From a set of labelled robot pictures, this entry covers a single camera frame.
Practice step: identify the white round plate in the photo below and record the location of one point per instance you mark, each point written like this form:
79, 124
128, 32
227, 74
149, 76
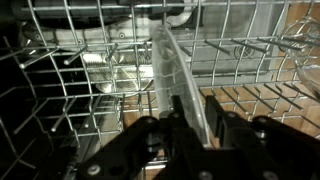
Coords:
173, 76

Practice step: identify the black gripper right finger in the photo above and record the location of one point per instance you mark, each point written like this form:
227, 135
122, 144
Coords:
276, 146

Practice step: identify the ribbed silver metal item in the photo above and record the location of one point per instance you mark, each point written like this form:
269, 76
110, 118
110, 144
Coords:
116, 75

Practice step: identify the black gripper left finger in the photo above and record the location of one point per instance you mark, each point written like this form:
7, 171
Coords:
133, 153

